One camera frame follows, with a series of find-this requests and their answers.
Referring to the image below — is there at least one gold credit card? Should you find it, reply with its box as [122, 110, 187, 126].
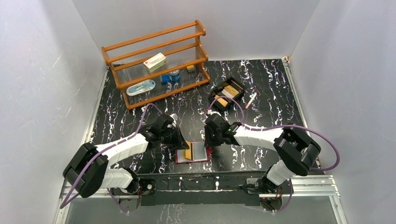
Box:
[177, 150, 189, 163]
[184, 143, 193, 160]

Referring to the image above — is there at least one red card holder wallet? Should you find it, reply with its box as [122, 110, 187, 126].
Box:
[176, 141, 213, 164]

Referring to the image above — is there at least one black plastic card tray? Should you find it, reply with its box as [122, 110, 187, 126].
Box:
[208, 77, 246, 112]

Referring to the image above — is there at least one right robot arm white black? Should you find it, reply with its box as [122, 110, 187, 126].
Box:
[205, 113, 321, 193]

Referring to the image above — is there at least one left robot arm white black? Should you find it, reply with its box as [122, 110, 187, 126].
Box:
[63, 113, 189, 198]

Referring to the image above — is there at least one gold card in tray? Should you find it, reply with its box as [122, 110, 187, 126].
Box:
[217, 98, 228, 107]

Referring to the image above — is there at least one white card stack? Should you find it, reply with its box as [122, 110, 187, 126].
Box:
[221, 85, 240, 98]

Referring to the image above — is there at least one white blue blister pack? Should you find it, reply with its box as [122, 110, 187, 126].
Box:
[126, 79, 156, 96]

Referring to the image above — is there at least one white orange pen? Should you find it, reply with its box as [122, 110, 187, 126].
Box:
[245, 92, 257, 110]

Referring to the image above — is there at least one small blue box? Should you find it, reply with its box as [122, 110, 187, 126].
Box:
[160, 74, 170, 84]

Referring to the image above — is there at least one blue white round tin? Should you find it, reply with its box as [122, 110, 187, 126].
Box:
[168, 70, 180, 82]

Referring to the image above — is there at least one small yellow black block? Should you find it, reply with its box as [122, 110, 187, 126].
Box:
[186, 65, 196, 74]

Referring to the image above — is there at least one orange wooden shelf rack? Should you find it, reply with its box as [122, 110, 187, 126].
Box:
[101, 20, 211, 110]

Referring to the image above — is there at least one white cardboard box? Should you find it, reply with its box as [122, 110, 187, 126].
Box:
[143, 53, 167, 73]

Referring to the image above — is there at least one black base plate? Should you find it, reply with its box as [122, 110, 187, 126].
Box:
[111, 171, 291, 209]

